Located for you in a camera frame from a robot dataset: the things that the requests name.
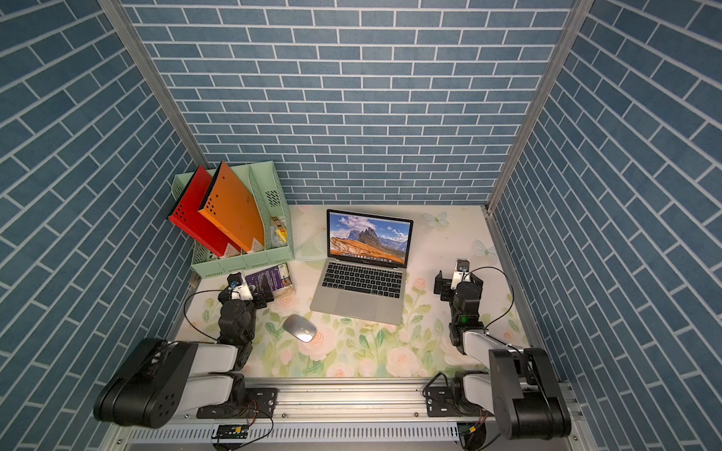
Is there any silver wireless mouse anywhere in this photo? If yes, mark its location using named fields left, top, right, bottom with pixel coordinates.
left=283, top=314, right=317, bottom=343

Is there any silver laptop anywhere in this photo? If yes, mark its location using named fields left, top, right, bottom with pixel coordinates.
left=310, top=209, right=414, bottom=326

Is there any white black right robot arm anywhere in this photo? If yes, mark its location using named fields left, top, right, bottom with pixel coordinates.
left=422, top=260, right=572, bottom=447

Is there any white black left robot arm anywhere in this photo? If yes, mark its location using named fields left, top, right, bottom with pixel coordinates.
left=93, top=284, right=274, bottom=428

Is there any purple book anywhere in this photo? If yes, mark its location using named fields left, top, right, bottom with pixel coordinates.
left=244, top=263, right=295, bottom=299

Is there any floral desk mat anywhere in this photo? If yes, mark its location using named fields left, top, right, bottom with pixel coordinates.
left=174, top=204, right=531, bottom=379

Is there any orange file folder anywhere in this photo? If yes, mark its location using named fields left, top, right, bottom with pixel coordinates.
left=199, top=163, right=265, bottom=253

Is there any red file folder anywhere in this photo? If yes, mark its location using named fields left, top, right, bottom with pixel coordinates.
left=167, top=167, right=241, bottom=257

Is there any mint green file organizer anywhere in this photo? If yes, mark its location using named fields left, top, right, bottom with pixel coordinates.
left=167, top=162, right=294, bottom=278

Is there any small black controller board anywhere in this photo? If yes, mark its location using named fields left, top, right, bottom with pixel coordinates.
left=212, top=425, right=249, bottom=443

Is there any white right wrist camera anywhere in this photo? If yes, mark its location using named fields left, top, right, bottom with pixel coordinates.
left=450, top=259, right=470, bottom=291

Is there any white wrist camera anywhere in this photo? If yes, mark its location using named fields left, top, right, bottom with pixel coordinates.
left=450, top=259, right=470, bottom=291
left=227, top=272, right=253, bottom=301

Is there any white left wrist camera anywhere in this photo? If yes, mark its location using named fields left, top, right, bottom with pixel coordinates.
left=227, top=272, right=253, bottom=301

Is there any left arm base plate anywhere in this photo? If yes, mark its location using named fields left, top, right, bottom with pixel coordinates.
left=196, top=387, right=278, bottom=419

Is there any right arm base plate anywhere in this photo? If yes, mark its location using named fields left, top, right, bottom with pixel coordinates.
left=421, top=371, right=494, bottom=417

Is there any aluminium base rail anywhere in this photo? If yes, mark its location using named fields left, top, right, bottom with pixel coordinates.
left=100, top=378, right=597, bottom=450

